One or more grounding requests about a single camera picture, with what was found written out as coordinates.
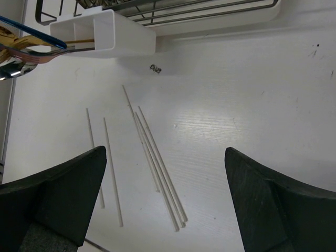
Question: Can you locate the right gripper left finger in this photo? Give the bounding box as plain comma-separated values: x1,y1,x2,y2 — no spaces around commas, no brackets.
1,146,107,251

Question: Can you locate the grey wire dish rack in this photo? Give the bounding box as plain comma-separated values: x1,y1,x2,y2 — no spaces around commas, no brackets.
35,0,281,36

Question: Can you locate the gold spoon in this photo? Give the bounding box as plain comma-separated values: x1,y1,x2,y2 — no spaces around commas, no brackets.
1,26,95,63

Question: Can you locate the white cutlery caddy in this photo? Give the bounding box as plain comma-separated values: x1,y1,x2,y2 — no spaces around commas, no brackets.
49,10,156,58

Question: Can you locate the clear chopstick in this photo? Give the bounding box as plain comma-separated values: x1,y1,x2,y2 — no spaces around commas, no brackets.
103,118,123,227
138,106,188,223
86,107,106,209
133,112,185,232
122,85,180,232

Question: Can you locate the blue fork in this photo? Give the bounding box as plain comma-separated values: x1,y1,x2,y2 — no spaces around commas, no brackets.
1,16,67,49

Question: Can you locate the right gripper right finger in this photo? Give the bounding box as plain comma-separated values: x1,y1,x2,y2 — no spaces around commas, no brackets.
224,147,335,251

